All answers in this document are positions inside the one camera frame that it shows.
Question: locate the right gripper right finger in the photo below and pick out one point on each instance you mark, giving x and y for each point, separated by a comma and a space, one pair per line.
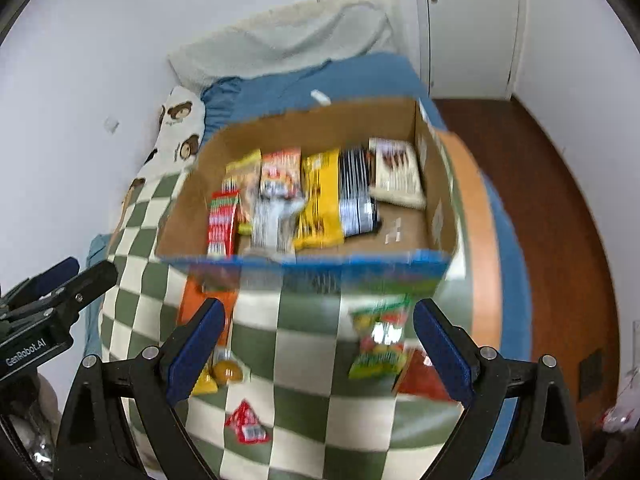
543, 438

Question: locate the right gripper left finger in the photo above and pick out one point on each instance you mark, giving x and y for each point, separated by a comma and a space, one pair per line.
94, 441

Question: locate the dark red snack packet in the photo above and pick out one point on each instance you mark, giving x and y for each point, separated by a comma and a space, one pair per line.
419, 378

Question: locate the packaged braised egg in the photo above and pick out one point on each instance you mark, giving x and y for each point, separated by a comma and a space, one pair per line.
225, 368

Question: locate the red small candy packet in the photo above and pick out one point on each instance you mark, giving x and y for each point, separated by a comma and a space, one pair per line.
246, 425

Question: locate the green candy bag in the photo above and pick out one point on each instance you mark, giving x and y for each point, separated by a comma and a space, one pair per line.
381, 333

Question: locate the red green snack box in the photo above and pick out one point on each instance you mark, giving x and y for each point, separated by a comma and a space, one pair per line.
221, 232

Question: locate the beige yellow snack packet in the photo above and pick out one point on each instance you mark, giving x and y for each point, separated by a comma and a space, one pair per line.
243, 176

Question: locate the white grey snack packet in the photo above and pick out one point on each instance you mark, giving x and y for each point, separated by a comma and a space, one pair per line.
274, 227

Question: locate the orange sunflower seed bag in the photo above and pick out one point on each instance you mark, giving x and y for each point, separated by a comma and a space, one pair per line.
280, 174

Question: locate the white brown biscuit box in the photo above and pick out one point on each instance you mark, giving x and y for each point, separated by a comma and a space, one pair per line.
395, 174

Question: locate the yellow black snack bag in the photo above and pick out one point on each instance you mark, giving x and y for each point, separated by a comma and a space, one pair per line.
338, 202

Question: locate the green white checkered blanket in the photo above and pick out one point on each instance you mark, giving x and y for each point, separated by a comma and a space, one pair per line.
295, 336

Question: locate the bear print cloth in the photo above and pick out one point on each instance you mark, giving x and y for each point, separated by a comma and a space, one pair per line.
179, 137

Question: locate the blue cardboard box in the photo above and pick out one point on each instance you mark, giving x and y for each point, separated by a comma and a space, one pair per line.
409, 244

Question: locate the small white remote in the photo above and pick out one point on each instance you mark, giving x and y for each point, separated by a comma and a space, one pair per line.
321, 98

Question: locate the blue bed sheet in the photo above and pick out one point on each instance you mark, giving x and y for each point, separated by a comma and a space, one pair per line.
142, 308

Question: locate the white pillow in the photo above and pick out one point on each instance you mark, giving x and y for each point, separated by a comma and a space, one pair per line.
288, 38

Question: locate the white door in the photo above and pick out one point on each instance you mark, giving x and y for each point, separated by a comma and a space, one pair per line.
470, 49

